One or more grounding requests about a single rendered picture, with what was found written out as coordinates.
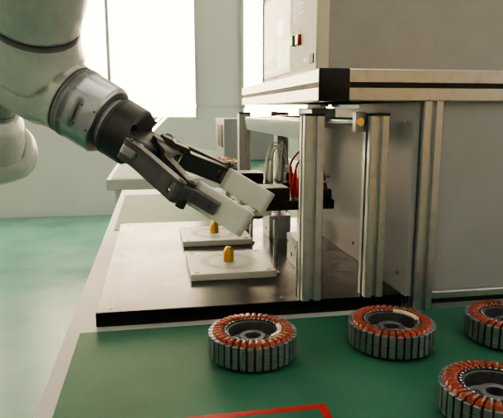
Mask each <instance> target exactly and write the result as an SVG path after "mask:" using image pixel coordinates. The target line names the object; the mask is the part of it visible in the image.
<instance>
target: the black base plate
mask: <svg viewBox="0 0 503 418"><path fill-rule="evenodd" d="M211 223H212V221H179V222H155V223H131V224H121V225H120V230H119V234H118V237H117V240H116V243H115V248H114V251H113V255H112V257H111V261H110V266H109V269H108V272H107V275H106V278H105V283H104V287H103V289H102V293H101V296H100V301H99V304H98V307H97V310H96V313H95V319H96V327H97V328H98V327H111V326H124V325H136V324H149V323H173V322H186V321H198V320H211V319H223V318H225V317H228V316H233V315H234V314H237V315H239V314H244V315H245V314H247V313H249V314H250V315H251V316H252V314H253V313H256V314H257V315H258V314H269V315H286V314H310V313H323V312H335V311H348V310H358V309H361V308H363V307H366V306H369V307H370V306H371V305H374V306H376V305H380V306H382V305H384V304H385V305H387V307H388V306H389V305H392V306H393V307H394V306H398V307H401V299H402V295H401V294H400V293H399V292H398V291H397V290H395V289H394V288H392V287H391V286H390V285H388V284H387V283H385V282H384V281H383V292H382V297H375V296H374V295H371V297H370V298H364V297H363V296H362V294H360V293H359V292H358V276H359V262H357V261H356V260H354V259H353V258H352V257H350V256H349V255H347V254H346V253H344V252H343V251H342V250H341V249H340V248H338V247H337V246H336V245H334V244H333V243H331V242H330V241H328V240H327V239H325V238H324V237H323V236H322V240H323V265H322V268H321V296H320V300H317V301H314V300H313V299H309V301H304V302H303V301H301V300H300V298H299V297H298V296H297V275H298V270H297V269H296V268H295V267H294V265H293V264H292V263H291V262H290V261H289V260H288V259H287V239H277V271H279V272H280V274H279V275H277V276H276V277H263V278H248V279H218V280H202V281H191V279H190V275H189V271H188V264H187V261H186V253H188V252H208V251H224V249H225V248H226V247H227V246H231V247H232V249H233V250H261V251H262V252H263V254H264V255H265V256H266V258H267V259H268V260H269V261H270V262H271V263H272V265H273V239H269V238H268V237H267V236H266V235H265V234H264V233H263V219H253V240H254V241H255V243H252V244H246V245H208V246H189V247H183V242H182V238H181V234H180V227H190V226H210V224H211Z"/></svg>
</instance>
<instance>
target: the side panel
mask: <svg viewBox="0 0 503 418"><path fill-rule="evenodd" d="M417 102H421V117H420V132H419V147H418V177H417V193H416V208H415V223H414V239H413V268H412V284H411V296H406V304H405V305H406V306H407V307H410V309H411V310H413V309H415V310H420V309H447V308H459V307H466V306H467V305H469V304H473V303H476V302H477V301H480V302H481V301H482V300H484V301H486V300H490V301H491V300H495V301H497V300H501V301H502V302H503V102H467V101H417Z"/></svg>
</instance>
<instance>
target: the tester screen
mask: <svg viewBox="0 0 503 418"><path fill-rule="evenodd" d="M290 11H291V0H271V1H270V2H269V3H268V4H267V5H266V6H265V17H264V75H269V74H271V73H274V72H277V71H279V70H284V69H287V68H290V51H289V65H288V66H283V67H281V68H278V69H277V44H278V43H280V42H282V41H284V40H285V39H287V38H289V37H290V31H288V32H287V33H285V34H283V35H282V36H279V37H278V38H277V23H278V22H279V21H281V20H282V19H283V18H285V17H287V16H288V15H289V14H290ZM272 46H273V57H272V58H271V59H269V60H267V49H268V48H270V47H272ZM274 60H276V67H275V68H273V69H270V70H266V71H265V64H266V63H268V62H271V61H274Z"/></svg>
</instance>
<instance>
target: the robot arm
mask: <svg viewBox="0 0 503 418"><path fill-rule="evenodd" d="M87 3H88V0H0V185H4V184H9V183H12V182H16V181H19V180H21V179H23V178H25V177H27V176H28V175H29V174H30V173H31V172H32V171H33V170H34V168H35V166H36V165H37V158H38V150H37V144H36V141H35V139H34V137H33V136H32V134H31V133H30V132H29V131H28V130H27V129H25V128H24V122H23V120H22V119H26V120H28V121H30V122H32V123H34V124H39V125H43V126H45V127H48V128H49V129H52V130H54V131H55V132H56V133H57V134H59V135H60V136H63V137H65V138H67V139H69V140H70V141H71V142H73V143H74V144H76V145H78V146H80V147H82V148H83V149H84V150H86V151H87V152H89V151H91V152H92V151H99V152H100V153H103V154H104V155H105V156H106V157H108V158H110V159H112V160H114V161H115V162H117V163H119V164H125V163H127V164H128V165H130V166H131V167H132V168H133V169H134V170H135V171H136V172H137V173H138V174H139V175H140V176H142V177H143V178H144V179H145V180H146V181H147V182H148V183H150V184H151V185H152V186H153V187H154V188H155V189H156V190H157V191H159V192H160V193H161V194H162V195H163V196H164V197H165V198H166V199H168V200H169V201H170V202H172V203H175V206H176V207H177V208H179V209H184V208H185V206H186V205H189V206H190V207H192V208H193V209H195V210H196V211H199V212H200V213H202V214H203V215H204V216H206V217H208V218H210V219H211V220H213V221H215V222H216V223H217V224H219V225H221V226H223V227H224V228H226V229H228V230H229V231H231V232H232V233H234V234H235V235H237V236H239V237H240V236H242V234H243V232H244V231H245V230H246V228H247V226H248V224H249V222H250V221H251V219H252V217H253V216H254V214H253V212H252V211H250V210H248V209H246V208H245V207H243V206H242V205H240V204H238V203H237V202H235V201H233V200H232V199H231V198H229V197H227V196H225V195H223V194H222V193H220V192H219V191H217V190H216V189H214V188H212V187H210V186H208V185H207V184H206V183H204V182H202V181H199V182H198V183H196V182H195V181H194V180H193V179H192V178H191V177H190V176H189V175H188V174H187V173H186V172H185V171H187V172H189V173H193V174H195V175H198V176H199V177H204V178H206V179H208V180H211V181H213V182H217V183H218V184H220V186H219V187H220V188H221V189H222V190H224V191H226V192H228V193H230V194H231V195H233V196H234V197H236V198H237V199H239V200H241V201H242V202H245V203H246V204H247V205H249V206H250V207H253V208H254V209H256V210H257V211H259V212H260V213H262V214H263V213H265V211H266V209H267V208H268V206H269V205H270V203H271V201H272V199H273V197H274V196H275V195H274V193H272V192H270V191H268V190H267V189H265V188H264V187H262V186H260V185H259V184H257V183H255V182H253V181H252V180H251V179H249V178H247V177H245V176H243V175H242V174H240V173H239V172H237V171H235V170H234V169H232V168H233V166H234V163H232V162H230V161H228V162H224V161H222V160H221V159H219V158H216V157H214V156H212V155H210V154H208V153H205V152H204V151H202V150H200V149H198V148H195V147H194V146H191V145H189V144H187V143H185V142H183V141H181V140H179V139H177V138H175V137H174V136H173V135H172V134H161V135H158V134H155V133H154V132H153V130H152V126H153V124H154V117H153V115H152V113H151V112H150V111H148V110H147V109H145V108H143V107H142V106H140V105H138V104H136V103H135V102H134V101H132V100H129V96H128V93H127V92H126V91H125V90H124V89H123V88H121V87H119V86H118V85H116V84H115V83H113V82H111V81H110V80H107V79H106V78H105V77H103V76H102V75H100V74H99V73H98V72H96V71H95V70H92V69H90V68H89V67H87V66H86V65H85V56H84V52H83V49H82V44H81V27H82V22H83V19H84V16H85V12H86V8H87ZM169 190H170V191H169Z"/></svg>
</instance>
